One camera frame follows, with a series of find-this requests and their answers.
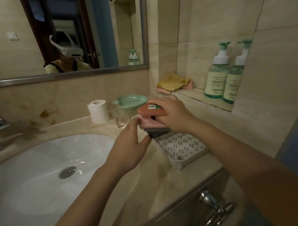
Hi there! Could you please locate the chrome sink faucet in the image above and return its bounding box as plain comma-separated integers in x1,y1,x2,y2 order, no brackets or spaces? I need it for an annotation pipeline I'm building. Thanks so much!
0,116,11,150

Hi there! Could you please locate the metal framed wall mirror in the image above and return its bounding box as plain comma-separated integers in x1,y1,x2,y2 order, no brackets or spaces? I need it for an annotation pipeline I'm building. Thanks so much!
0,0,149,88

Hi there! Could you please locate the person's right hand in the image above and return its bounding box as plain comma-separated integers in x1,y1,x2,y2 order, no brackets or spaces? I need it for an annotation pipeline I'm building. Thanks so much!
147,95,206,135

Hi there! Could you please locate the person's left forearm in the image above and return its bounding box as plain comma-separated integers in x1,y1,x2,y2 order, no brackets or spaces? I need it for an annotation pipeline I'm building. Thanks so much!
55,164,131,226

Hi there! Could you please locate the metal sink drain plug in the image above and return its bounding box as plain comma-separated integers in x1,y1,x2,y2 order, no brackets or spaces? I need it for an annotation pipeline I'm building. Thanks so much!
59,166,77,179

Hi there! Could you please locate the clear glass cup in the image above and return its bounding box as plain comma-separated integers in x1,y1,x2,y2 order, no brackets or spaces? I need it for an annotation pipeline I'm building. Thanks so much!
112,105,140,128

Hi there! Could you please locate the yellow cloth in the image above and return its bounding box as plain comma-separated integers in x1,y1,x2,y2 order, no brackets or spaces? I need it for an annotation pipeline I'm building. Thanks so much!
157,74,191,92

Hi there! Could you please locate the person's left hand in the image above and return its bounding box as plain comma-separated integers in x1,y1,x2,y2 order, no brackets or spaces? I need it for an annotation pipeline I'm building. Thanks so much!
104,118,152,174

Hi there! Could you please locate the red soap dish with label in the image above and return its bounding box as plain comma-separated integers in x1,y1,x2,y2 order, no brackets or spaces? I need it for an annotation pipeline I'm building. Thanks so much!
137,104,167,116

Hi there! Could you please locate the green pump bottle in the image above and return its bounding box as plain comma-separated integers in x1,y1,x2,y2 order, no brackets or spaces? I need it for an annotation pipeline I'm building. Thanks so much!
223,39,253,104
204,41,231,99

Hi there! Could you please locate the person's right forearm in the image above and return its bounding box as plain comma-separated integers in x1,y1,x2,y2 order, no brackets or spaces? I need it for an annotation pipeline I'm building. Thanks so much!
193,124,298,226

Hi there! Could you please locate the white ceramic sink basin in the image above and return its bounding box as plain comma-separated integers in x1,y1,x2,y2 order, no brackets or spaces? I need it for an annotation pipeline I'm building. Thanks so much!
0,133,117,226

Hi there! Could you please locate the green apple-shaped dish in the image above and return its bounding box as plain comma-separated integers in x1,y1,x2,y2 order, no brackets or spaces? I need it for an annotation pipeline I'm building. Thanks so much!
112,94,148,109

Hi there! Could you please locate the white dotted drain tray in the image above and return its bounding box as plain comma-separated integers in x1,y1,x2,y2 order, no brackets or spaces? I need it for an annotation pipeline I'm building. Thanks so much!
156,131,209,171

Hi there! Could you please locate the grey soap dish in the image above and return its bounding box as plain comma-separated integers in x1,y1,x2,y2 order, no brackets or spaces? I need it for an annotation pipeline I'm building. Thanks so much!
146,127,170,139

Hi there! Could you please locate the white toilet paper roll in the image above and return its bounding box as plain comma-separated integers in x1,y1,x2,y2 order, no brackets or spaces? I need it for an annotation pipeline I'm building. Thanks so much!
87,99,110,124

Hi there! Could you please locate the pink cloth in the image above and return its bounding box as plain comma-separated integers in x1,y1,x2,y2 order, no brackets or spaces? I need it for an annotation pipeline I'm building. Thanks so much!
156,80,194,95

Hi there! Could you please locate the pink soap dish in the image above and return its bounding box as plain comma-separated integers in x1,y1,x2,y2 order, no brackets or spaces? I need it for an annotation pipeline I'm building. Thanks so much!
139,115,167,129

